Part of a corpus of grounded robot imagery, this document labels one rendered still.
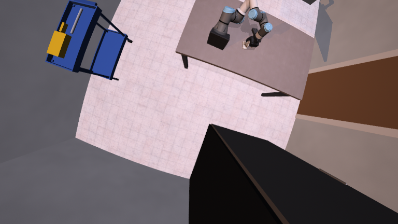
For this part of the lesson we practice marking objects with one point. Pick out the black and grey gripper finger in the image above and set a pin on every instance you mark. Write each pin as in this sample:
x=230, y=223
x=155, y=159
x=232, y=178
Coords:
x=247, y=42

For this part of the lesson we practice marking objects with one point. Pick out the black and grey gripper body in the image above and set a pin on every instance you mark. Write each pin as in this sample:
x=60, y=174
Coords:
x=254, y=41

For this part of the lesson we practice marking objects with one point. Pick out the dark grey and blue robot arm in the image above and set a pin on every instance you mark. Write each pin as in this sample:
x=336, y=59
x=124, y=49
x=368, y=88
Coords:
x=237, y=16

